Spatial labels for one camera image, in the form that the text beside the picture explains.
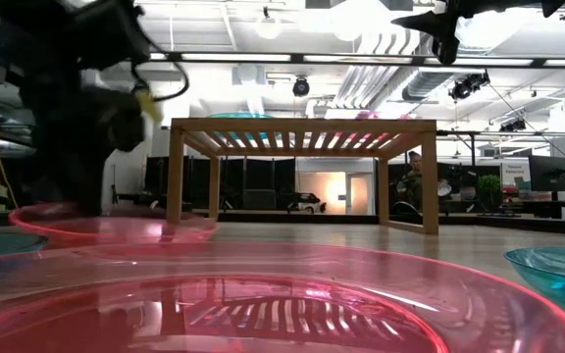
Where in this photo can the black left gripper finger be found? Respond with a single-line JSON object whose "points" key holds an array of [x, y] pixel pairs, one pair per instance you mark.
{"points": [[49, 188], [84, 188]]}

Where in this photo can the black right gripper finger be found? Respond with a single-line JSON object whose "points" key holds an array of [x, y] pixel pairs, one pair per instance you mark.
{"points": [[427, 17], [427, 28]]}

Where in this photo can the pink translucent plastic plate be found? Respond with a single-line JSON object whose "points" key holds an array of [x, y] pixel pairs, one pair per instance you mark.
{"points": [[367, 115], [312, 318], [116, 229]]}

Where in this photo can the teal translucent plastic plate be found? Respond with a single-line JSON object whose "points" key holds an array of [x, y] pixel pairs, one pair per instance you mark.
{"points": [[552, 274], [241, 116], [3, 243]]}

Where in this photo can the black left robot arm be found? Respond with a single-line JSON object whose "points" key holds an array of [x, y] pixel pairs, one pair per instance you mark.
{"points": [[91, 34]]}

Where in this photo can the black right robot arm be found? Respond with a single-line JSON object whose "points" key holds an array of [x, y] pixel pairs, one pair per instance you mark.
{"points": [[508, 6]]}

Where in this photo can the slatted wooden shelf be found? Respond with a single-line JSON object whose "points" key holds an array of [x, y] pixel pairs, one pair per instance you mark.
{"points": [[302, 125]]}

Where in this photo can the black ceiling spotlight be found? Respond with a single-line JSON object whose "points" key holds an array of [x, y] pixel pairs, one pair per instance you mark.
{"points": [[301, 87], [466, 87], [513, 125]]}

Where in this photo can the yellow label tag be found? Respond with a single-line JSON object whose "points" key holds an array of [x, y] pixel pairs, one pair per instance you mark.
{"points": [[149, 105]]}

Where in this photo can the white sign board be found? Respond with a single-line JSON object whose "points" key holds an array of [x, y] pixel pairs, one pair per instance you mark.
{"points": [[514, 171]]}

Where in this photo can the green potted office plant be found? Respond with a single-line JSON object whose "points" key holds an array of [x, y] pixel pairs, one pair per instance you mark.
{"points": [[489, 191]]}

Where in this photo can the white globe ceiling lamp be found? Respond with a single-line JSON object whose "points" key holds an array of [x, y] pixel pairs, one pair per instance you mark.
{"points": [[268, 27]]}

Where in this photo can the black office monitor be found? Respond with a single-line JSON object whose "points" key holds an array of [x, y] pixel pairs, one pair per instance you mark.
{"points": [[547, 174]]}

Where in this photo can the black partition panels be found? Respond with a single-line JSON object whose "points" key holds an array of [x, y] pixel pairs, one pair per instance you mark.
{"points": [[258, 181]]}

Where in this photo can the white small vehicle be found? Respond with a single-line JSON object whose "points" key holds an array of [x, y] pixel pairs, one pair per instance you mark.
{"points": [[307, 203]]}

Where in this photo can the black aluminium rig frame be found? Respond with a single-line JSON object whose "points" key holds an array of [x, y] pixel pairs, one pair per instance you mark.
{"points": [[361, 60]]}

